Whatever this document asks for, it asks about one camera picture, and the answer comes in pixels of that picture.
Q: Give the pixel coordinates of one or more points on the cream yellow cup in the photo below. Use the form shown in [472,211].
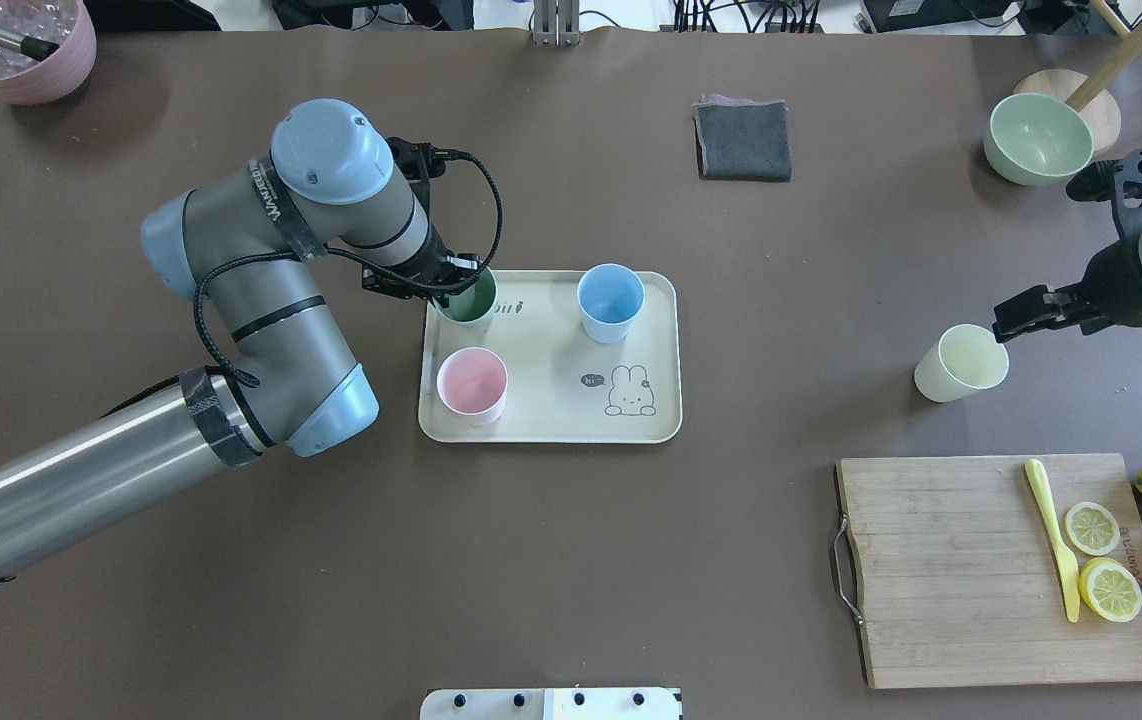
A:
[965,360]

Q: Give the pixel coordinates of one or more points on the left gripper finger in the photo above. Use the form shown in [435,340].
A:
[445,298]
[461,265]

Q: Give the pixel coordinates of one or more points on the black gripper camera mount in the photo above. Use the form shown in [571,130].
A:
[1118,181]

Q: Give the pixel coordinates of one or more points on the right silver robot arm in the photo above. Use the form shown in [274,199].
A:
[1108,294]

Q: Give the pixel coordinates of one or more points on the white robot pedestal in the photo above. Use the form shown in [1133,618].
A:
[627,702]

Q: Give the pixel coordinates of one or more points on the aluminium frame post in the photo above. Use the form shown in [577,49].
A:
[556,23]

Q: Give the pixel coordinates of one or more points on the grey folded cloth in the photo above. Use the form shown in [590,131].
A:
[739,139]

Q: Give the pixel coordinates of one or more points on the cream rabbit tray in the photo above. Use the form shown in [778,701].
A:
[564,387]

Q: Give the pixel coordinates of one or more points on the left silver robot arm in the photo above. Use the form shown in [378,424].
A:
[240,252]

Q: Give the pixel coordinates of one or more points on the left gripper camera mount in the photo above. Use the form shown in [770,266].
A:
[421,162]

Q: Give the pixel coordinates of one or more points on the green cup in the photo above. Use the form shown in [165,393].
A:
[479,307]

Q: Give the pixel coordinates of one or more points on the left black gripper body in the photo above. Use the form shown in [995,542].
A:
[428,267]

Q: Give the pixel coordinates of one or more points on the pink cup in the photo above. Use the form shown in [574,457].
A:
[473,383]

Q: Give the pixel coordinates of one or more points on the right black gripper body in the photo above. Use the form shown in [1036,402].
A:
[1113,280]

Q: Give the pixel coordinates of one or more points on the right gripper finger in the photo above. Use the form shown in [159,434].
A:
[1040,302]
[1008,330]

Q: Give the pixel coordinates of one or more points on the yellow plastic knife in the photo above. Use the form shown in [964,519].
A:
[1066,564]

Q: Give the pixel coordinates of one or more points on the pink bowl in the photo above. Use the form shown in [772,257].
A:
[67,24]

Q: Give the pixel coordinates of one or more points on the green bowl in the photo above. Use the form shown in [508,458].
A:
[1035,140]

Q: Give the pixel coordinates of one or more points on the wooden cup stand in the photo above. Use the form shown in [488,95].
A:
[1089,95]

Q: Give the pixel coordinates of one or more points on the blue cup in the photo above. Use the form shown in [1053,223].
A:
[610,298]

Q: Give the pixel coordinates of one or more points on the lemon half slice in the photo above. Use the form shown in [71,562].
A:
[1110,590]
[1091,528]

